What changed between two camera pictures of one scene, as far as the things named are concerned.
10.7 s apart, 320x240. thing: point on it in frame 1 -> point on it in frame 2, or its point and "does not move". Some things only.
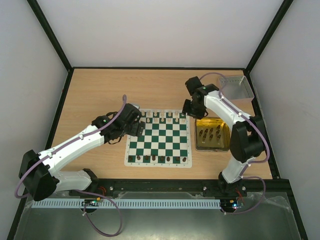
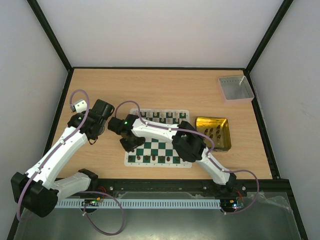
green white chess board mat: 165,142 does not move
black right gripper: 189,110 -> 131,143
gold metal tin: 212,134 does not move
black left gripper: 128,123 -> 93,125
